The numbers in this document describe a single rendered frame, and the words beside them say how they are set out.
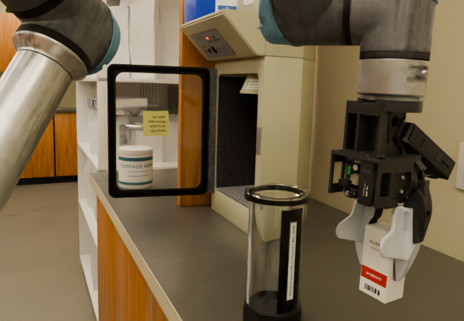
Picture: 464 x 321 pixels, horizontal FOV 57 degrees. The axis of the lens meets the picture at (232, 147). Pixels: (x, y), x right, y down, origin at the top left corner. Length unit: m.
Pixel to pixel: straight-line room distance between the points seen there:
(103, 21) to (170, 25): 1.71
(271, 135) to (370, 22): 0.62
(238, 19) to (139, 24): 1.30
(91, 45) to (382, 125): 0.44
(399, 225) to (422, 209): 0.03
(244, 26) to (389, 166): 0.64
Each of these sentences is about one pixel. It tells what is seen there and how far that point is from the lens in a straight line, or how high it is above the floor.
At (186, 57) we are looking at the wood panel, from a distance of 1.37.
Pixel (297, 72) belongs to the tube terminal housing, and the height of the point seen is 1.37.
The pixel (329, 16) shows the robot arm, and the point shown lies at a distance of 0.50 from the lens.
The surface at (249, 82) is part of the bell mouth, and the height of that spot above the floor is 1.35.
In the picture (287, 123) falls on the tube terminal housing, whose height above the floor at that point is 1.24.
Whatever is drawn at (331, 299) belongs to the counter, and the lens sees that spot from 0.88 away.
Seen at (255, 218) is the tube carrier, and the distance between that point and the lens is 0.69.
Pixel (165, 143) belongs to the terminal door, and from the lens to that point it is 1.32.
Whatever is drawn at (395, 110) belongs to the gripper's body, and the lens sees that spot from 0.49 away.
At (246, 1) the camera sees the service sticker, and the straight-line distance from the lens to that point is 1.17.
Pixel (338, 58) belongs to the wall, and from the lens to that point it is 1.52.
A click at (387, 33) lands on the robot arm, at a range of 0.49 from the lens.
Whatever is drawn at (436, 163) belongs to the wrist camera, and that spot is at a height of 1.25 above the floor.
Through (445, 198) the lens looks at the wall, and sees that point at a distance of 1.22.
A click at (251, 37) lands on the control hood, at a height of 1.45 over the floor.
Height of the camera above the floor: 1.33
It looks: 8 degrees down
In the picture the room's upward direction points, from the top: 2 degrees clockwise
